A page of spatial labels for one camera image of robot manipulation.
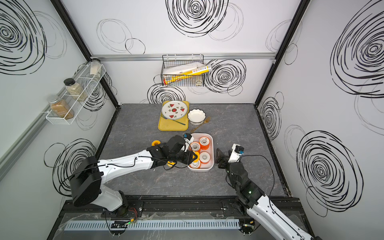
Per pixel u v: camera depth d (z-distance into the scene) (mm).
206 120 1088
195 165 858
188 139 720
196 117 1108
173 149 620
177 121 1094
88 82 937
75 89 708
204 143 931
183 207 753
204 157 895
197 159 763
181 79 867
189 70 866
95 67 863
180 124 1084
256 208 534
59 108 631
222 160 682
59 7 709
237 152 654
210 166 828
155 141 965
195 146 907
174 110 1156
